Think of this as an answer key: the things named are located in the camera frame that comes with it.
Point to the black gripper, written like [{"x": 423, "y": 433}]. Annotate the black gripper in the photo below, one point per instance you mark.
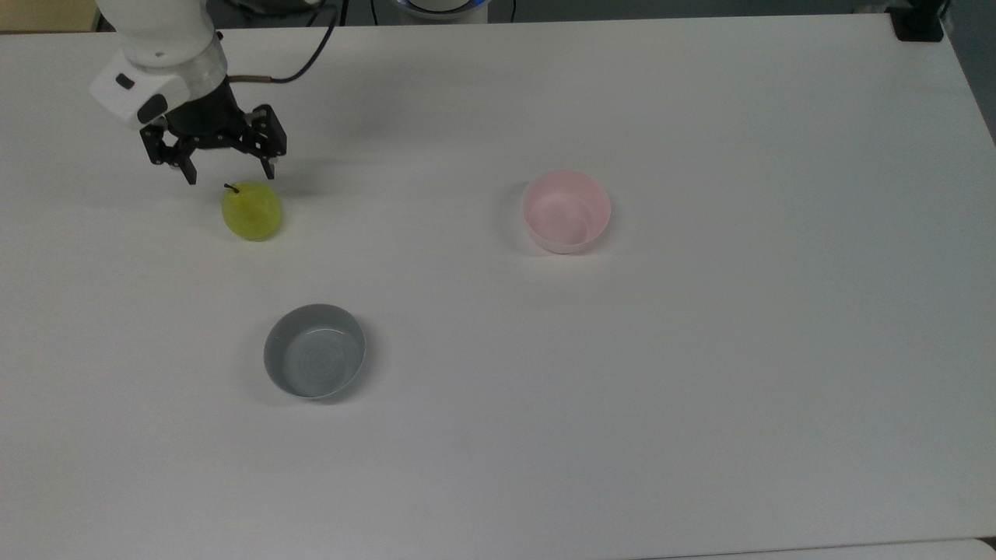
[{"x": 210, "y": 124}]

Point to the green pear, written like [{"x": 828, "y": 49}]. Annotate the green pear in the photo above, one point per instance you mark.
[{"x": 250, "y": 211}]

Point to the pink plastic bowl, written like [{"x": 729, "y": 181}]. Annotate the pink plastic bowl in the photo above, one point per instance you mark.
[{"x": 566, "y": 211}]

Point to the wooden furniture panel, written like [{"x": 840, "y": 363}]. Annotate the wooden furniture panel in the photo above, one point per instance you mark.
[{"x": 47, "y": 14}]

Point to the grey plastic bowl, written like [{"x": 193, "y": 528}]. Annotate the grey plastic bowl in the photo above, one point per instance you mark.
[{"x": 314, "y": 352}]

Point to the black clamp mount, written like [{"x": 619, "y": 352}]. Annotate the black clamp mount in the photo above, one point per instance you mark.
[{"x": 917, "y": 23}]

